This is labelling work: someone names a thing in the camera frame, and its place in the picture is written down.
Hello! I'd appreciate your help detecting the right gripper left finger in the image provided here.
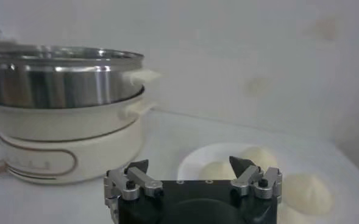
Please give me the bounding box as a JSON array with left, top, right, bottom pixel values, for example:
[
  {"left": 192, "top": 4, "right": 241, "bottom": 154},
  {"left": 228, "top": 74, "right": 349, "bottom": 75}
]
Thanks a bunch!
[{"left": 104, "top": 159, "right": 164, "bottom": 211}]

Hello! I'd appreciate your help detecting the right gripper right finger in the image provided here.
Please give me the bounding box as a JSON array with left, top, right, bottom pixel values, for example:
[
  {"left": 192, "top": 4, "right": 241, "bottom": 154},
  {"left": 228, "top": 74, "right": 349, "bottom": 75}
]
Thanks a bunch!
[{"left": 229, "top": 155, "right": 283, "bottom": 204}]

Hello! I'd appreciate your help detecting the white steamed baozi bun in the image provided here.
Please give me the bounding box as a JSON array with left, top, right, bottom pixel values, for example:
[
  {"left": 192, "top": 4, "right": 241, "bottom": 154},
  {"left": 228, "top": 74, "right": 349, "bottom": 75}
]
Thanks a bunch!
[
  {"left": 199, "top": 161, "right": 237, "bottom": 181},
  {"left": 276, "top": 203, "right": 319, "bottom": 224},
  {"left": 281, "top": 173, "right": 335, "bottom": 217},
  {"left": 243, "top": 146, "right": 279, "bottom": 174}
]

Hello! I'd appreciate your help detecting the stainless steel steamer basket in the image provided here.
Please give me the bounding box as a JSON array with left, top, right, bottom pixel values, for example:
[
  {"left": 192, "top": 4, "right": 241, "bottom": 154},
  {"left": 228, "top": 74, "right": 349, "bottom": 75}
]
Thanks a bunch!
[{"left": 0, "top": 41, "right": 162, "bottom": 110}]

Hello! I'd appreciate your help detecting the white round plate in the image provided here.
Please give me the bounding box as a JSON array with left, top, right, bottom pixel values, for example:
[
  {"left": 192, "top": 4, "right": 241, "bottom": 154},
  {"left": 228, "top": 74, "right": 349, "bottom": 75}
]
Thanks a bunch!
[{"left": 177, "top": 142, "right": 359, "bottom": 224}]

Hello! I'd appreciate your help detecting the cream electric cooker base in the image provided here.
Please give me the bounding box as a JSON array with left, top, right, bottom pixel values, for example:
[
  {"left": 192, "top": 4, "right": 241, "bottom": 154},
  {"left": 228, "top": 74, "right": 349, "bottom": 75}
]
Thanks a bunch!
[{"left": 0, "top": 88, "right": 156, "bottom": 186}]

